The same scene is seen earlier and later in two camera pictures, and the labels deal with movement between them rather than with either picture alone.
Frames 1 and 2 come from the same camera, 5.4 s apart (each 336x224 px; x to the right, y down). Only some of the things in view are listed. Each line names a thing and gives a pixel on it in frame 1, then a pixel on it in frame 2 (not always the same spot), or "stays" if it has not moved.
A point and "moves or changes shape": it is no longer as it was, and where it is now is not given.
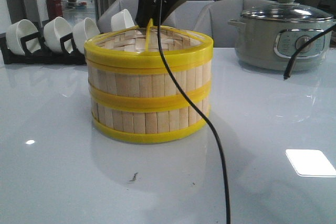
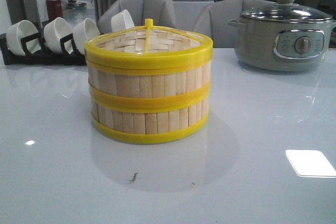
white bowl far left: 16,30 stays
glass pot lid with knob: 287,9 stays
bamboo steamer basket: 147,86 stays
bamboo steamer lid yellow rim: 107,59 moves or changes shape
